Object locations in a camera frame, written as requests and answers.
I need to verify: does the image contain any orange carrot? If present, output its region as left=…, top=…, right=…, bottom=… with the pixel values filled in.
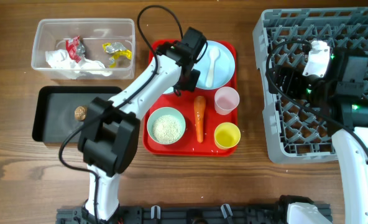
left=194, top=96, right=206, bottom=143

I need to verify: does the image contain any green bowl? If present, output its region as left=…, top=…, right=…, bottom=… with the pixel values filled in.
left=146, top=107, right=186, bottom=145

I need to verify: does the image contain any pink plastic cup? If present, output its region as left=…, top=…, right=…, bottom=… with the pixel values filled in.
left=214, top=86, right=240, bottom=115

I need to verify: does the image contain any white rice pile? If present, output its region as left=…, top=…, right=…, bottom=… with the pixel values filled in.
left=152, top=115, right=183, bottom=144

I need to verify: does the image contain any yellow plastic cup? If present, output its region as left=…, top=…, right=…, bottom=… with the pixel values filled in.
left=214, top=122, right=241, bottom=149

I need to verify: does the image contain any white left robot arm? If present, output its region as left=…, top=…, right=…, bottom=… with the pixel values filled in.
left=78, top=28, right=206, bottom=223

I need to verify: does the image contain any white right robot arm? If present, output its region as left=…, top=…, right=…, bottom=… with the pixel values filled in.
left=265, top=41, right=368, bottom=223

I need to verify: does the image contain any grey dishwasher rack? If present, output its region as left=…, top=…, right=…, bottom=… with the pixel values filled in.
left=252, top=7, right=368, bottom=164

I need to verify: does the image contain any clear plastic waste bin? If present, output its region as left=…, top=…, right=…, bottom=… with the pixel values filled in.
left=31, top=18, right=136, bottom=80

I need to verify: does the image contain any small light blue bowl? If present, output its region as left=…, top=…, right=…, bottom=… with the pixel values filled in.
left=163, top=87, right=174, bottom=95

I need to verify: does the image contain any large light blue plate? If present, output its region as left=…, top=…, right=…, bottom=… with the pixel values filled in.
left=193, top=40, right=236, bottom=90

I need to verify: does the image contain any white plastic spoon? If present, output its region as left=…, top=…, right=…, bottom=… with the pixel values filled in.
left=205, top=47, right=220, bottom=88

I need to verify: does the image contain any red plastic tray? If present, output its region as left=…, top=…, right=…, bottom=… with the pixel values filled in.
left=143, top=41, right=238, bottom=157

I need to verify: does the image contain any yellow foil wrapper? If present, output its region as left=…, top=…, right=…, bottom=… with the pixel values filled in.
left=103, top=42, right=132, bottom=68

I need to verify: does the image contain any brown walnut shell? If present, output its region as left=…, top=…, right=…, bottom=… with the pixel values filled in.
left=74, top=106, right=88, bottom=121

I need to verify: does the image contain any red foil wrapper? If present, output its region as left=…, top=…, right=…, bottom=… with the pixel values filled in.
left=65, top=35, right=86, bottom=63

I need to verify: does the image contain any crumpled white tissue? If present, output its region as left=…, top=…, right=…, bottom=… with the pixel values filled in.
left=45, top=49, right=113, bottom=79

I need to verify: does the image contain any black rectangular tray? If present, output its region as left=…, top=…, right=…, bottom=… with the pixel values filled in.
left=32, top=86, right=121, bottom=144

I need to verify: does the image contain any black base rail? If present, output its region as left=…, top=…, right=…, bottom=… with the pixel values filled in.
left=55, top=203, right=333, bottom=224

